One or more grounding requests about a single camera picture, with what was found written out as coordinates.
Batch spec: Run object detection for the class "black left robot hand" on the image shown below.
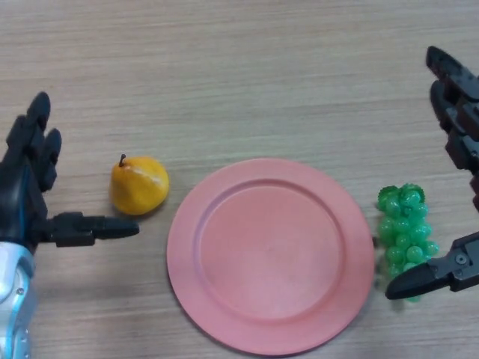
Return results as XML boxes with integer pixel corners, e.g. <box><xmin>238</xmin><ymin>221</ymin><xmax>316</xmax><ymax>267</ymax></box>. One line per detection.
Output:
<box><xmin>0</xmin><ymin>92</ymin><xmax>141</xmax><ymax>257</ymax></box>

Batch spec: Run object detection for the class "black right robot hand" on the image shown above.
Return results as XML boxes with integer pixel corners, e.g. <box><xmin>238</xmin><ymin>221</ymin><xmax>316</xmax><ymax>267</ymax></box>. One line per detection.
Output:
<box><xmin>385</xmin><ymin>46</ymin><xmax>479</xmax><ymax>300</ymax></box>

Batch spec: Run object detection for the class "yellow pear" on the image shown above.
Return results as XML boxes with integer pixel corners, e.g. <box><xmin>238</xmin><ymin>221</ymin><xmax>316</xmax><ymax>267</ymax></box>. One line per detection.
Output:
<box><xmin>109</xmin><ymin>153</ymin><xmax>171</xmax><ymax>216</ymax></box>

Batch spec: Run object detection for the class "pink round plate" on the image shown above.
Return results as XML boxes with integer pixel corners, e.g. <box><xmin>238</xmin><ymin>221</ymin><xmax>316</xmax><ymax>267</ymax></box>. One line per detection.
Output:
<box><xmin>166</xmin><ymin>157</ymin><xmax>376</xmax><ymax>356</ymax></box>

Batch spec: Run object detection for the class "green plastic grape bunch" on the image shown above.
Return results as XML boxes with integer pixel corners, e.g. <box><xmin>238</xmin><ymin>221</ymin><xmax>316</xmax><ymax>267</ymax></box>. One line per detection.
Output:
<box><xmin>376</xmin><ymin>182</ymin><xmax>441</xmax><ymax>306</ymax></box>

